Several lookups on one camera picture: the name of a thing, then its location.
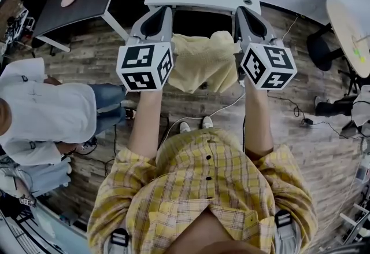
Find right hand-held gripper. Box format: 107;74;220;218
234;5;298;91

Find small green object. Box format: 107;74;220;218
352;48;367;64

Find person's right forearm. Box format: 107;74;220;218
243;84;275;161

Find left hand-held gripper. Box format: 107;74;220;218
116;5;175;93

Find round wooden table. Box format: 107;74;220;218
325;0;370;79

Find grey harness strap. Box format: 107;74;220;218
272;208;303;254
109;227;131;254

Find white floor cable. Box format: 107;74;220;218
158;91;247;150

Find white metal frame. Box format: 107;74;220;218
339;203;370;245

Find black floor cable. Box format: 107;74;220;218
268;94;364;140

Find pile of black equipment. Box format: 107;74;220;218
5;9;36;43

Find person's right white shoe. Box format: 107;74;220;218
201;115;214;130

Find person's left forearm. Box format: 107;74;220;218
127;89;164;160

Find person's yellow plaid shirt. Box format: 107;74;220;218
86;127;319;254

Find yellow checked clothes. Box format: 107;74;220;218
167;30;239;94

